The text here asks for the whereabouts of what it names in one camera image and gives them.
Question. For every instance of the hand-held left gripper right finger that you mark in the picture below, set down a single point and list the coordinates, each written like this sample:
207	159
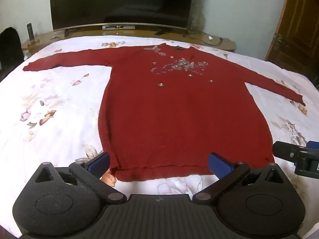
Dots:
219	165

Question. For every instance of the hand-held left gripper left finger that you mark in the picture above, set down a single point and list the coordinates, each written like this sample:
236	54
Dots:
101	163

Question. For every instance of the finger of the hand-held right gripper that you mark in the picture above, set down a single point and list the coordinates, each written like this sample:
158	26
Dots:
313	145
286	150

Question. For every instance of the red beaded sweater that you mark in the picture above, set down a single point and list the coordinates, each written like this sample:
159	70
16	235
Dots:
174	117

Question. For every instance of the white floral bedsheet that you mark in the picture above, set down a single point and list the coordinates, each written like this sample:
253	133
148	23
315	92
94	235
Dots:
49	129

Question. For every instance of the metal door latch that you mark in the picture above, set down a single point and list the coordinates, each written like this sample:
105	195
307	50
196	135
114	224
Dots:
278	41

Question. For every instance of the brown wooden door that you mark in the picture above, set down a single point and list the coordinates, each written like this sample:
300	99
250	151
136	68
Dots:
296	25

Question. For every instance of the small white object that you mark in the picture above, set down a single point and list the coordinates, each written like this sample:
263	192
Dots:
209	38

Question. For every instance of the wooden television stand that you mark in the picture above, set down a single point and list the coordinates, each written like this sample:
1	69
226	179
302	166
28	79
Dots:
87	33

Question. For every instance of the silver set-top box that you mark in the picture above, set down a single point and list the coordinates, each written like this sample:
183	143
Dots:
117	27

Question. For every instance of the black rounded chair back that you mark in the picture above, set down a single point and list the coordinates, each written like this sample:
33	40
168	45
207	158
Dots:
10	47

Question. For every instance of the dark remote control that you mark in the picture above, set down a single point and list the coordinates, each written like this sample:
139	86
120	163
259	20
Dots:
30	31

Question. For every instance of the black flat television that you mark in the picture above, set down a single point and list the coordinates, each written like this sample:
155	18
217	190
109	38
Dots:
119	2

